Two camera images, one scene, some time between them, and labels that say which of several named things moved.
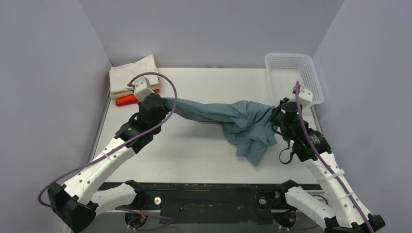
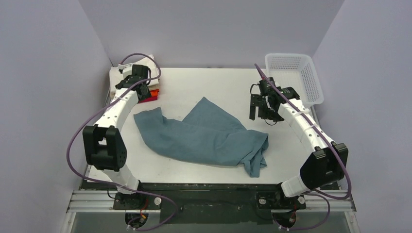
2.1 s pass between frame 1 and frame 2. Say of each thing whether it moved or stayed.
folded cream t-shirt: stayed
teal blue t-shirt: moved
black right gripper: moved
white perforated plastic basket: stayed
